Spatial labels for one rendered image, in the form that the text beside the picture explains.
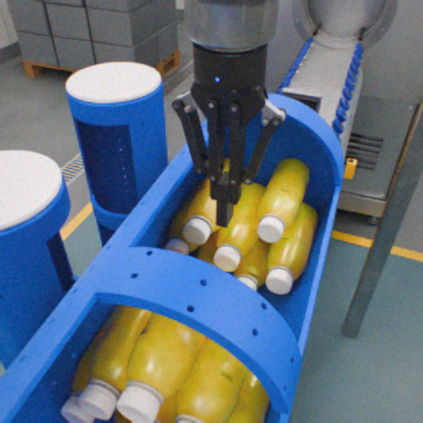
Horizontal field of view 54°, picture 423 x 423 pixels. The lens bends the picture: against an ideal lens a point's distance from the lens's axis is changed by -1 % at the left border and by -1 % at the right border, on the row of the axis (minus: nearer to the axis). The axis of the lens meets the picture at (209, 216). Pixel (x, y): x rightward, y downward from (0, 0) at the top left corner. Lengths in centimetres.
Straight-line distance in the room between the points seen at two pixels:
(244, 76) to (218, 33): 5
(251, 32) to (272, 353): 30
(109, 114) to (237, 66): 83
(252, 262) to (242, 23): 42
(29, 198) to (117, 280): 49
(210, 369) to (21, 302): 58
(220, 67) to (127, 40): 317
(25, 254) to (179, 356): 51
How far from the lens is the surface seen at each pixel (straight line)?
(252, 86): 45
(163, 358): 44
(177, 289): 40
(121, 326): 51
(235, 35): 41
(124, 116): 123
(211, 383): 47
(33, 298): 97
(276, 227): 65
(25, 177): 94
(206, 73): 43
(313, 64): 177
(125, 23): 355
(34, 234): 86
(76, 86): 132
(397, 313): 208
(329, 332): 192
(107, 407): 49
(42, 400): 57
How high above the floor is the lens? 154
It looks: 41 degrees down
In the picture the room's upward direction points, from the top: straight up
